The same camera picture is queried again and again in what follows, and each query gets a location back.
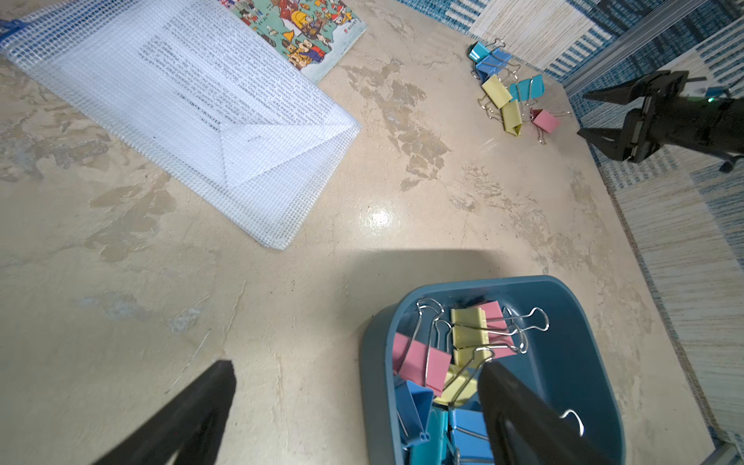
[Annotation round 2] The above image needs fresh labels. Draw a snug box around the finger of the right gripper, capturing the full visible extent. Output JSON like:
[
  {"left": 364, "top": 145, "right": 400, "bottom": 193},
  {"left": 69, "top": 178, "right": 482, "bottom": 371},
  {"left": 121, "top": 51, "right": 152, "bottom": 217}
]
[
  {"left": 583, "top": 77, "right": 649, "bottom": 105},
  {"left": 577, "top": 127, "right": 635, "bottom": 162}
]

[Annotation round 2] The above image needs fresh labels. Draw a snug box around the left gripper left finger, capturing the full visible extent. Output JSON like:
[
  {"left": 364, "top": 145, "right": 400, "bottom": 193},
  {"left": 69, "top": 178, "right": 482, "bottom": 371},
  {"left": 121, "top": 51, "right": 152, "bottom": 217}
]
[{"left": 96, "top": 360, "right": 236, "bottom": 464}]

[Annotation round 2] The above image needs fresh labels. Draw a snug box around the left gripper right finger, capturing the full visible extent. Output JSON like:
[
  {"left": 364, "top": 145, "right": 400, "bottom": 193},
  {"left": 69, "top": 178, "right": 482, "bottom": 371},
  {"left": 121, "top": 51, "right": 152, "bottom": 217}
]
[{"left": 478, "top": 362, "right": 610, "bottom": 464}]

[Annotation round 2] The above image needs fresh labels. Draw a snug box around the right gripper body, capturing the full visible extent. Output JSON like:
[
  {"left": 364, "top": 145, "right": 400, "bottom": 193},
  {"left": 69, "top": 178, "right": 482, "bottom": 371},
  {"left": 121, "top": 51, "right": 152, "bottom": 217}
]
[{"left": 624, "top": 71, "right": 743, "bottom": 165}]

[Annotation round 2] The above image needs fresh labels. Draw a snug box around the teal plastic storage box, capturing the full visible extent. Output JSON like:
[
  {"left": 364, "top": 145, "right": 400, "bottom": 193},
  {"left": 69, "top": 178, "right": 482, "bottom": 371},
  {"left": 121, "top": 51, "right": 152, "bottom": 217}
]
[{"left": 360, "top": 276, "right": 626, "bottom": 464}]

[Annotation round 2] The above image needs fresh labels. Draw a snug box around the pink binder clip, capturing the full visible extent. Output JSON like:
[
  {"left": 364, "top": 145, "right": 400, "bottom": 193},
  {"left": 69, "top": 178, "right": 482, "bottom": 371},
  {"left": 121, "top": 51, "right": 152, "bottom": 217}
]
[
  {"left": 529, "top": 108, "right": 573, "bottom": 145},
  {"left": 480, "top": 301, "right": 527, "bottom": 358},
  {"left": 393, "top": 298, "right": 453, "bottom": 397}
]

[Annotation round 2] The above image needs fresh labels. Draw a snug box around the teal binder clip pile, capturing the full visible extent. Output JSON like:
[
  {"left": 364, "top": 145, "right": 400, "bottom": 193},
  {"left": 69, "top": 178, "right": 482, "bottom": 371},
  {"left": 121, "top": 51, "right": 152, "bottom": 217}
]
[{"left": 509, "top": 75, "right": 546, "bottom": 104}]

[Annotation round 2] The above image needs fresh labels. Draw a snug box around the yellow binder clip pile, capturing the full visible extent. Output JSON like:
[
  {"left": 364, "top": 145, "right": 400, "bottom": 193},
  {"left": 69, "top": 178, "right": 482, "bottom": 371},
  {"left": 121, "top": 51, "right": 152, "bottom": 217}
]
[{"left": 478, "top": 75, "right": 513, "bottom": 119}]

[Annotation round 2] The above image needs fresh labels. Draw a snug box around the colourful picture book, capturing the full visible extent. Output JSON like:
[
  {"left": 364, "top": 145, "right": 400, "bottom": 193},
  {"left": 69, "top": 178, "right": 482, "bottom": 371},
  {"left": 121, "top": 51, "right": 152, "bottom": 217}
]
[{"left": 222, "top": 0, "right": 366, "bottom": 83}]

